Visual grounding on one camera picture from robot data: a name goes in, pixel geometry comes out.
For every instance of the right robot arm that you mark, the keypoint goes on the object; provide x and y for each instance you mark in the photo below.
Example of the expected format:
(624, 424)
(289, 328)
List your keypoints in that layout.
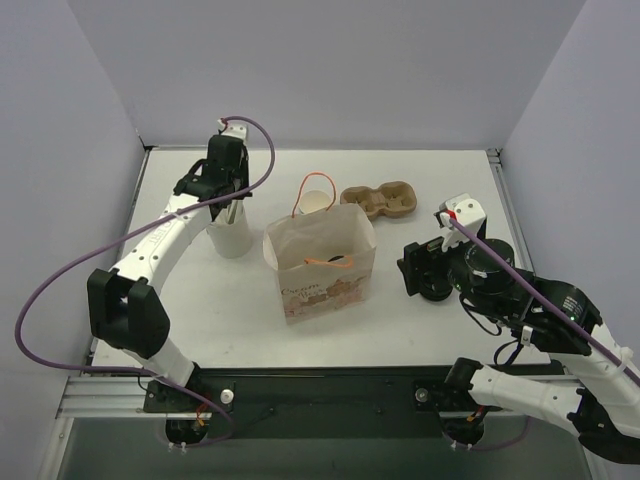
(566, 369)

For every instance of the stack of black lids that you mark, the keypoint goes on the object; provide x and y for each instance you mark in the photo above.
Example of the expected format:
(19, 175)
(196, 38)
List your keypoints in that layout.
(435, 292)

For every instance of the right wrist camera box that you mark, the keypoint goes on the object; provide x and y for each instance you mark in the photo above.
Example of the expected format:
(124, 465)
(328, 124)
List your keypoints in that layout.
(467, 212)

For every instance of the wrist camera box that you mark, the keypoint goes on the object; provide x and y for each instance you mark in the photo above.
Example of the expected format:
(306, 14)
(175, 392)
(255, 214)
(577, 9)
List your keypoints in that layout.
(467, 212)
(233, 129)

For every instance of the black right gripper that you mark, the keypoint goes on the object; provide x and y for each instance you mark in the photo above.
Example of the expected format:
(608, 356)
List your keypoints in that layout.
(412, 267)

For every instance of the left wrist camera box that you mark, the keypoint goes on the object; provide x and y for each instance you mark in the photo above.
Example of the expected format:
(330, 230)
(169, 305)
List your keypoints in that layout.
(233, 129)

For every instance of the white cylindrical straw holder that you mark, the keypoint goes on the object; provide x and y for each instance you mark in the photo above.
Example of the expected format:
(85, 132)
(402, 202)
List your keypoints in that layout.
(230, 241)

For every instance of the printed paper takeout bag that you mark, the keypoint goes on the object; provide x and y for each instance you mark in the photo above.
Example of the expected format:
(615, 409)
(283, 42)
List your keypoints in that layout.
(297, 248)

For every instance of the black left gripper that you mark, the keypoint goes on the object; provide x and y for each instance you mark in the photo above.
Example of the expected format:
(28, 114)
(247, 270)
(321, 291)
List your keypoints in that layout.
(220, 191)

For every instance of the stack of brown paper cups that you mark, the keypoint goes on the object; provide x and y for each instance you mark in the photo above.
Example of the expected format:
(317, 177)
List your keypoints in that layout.
(313, 201)

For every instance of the white straw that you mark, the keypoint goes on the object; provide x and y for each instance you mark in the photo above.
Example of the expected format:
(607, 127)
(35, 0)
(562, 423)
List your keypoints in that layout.
(230, 213)

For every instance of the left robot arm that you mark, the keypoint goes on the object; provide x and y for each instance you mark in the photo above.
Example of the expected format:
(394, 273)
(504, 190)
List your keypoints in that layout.
(125, 309)

